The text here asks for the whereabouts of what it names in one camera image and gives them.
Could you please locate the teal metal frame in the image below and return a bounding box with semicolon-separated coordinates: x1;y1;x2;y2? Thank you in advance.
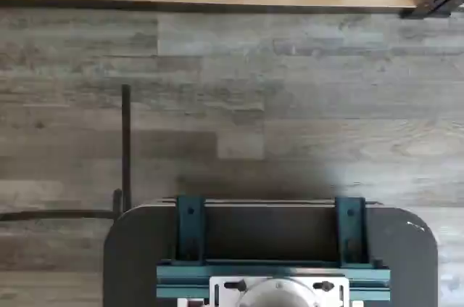
155;196;392;307

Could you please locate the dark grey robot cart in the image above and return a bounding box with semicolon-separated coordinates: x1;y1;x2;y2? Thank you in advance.
103;196;439;307

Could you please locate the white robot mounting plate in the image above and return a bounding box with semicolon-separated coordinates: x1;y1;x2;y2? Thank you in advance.
209;276;351;307

